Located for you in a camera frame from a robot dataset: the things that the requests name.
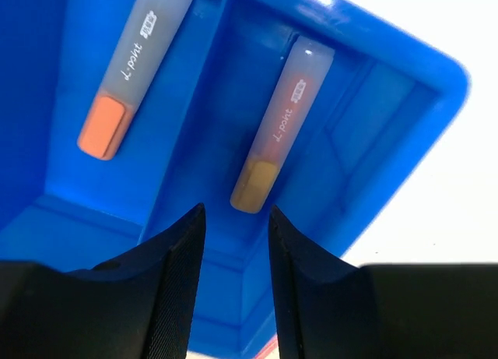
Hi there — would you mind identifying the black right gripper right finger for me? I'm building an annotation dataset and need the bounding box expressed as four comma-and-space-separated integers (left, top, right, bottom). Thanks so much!
268, 207, 497, 358

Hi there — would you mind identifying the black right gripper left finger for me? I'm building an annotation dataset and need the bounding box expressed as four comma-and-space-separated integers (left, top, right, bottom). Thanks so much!
1, 204, 205, 358

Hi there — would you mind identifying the thin pink highlighter pen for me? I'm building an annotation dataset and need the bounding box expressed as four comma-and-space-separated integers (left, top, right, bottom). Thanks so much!
254, 335, 279, 359

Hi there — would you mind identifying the yellow orange highlighter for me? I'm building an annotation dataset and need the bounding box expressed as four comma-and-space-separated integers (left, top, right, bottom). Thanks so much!
230, 37, 335, 213

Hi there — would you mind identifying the orange grey highlighter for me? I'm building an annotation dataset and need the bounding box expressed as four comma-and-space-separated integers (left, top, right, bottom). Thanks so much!
77, 0, 193, 160

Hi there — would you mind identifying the blue plastic divided tray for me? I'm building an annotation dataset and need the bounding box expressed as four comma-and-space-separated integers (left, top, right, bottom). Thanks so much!
1, 0, 468, 358

